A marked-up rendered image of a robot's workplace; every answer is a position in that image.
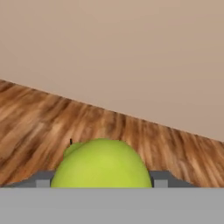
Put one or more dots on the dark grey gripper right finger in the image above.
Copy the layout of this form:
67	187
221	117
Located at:
164	180

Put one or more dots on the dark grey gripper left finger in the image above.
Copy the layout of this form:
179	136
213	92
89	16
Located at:
40	180

